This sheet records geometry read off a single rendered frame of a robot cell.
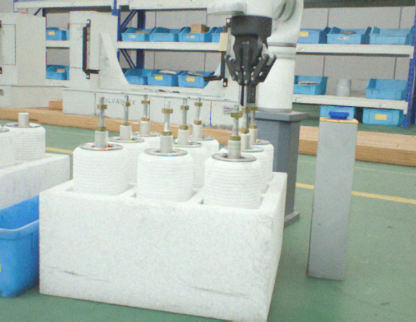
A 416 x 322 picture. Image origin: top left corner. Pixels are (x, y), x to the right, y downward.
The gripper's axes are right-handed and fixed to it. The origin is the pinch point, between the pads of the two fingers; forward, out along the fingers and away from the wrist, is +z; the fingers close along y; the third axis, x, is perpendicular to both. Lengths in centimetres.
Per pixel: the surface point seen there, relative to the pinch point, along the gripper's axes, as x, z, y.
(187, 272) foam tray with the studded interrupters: 17.8, 27.9, -9.8
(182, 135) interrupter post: 9.0, 8.2, 7.6
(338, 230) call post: -15.9, 25.0, -10.9
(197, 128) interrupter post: 0.4, 7.8, 15.7
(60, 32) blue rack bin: -179, -53, 640
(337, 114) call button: -15.6, 2.8, -8.4
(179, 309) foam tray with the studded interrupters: 18.5, 34.3, -9.1
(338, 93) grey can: -366, 7, 302
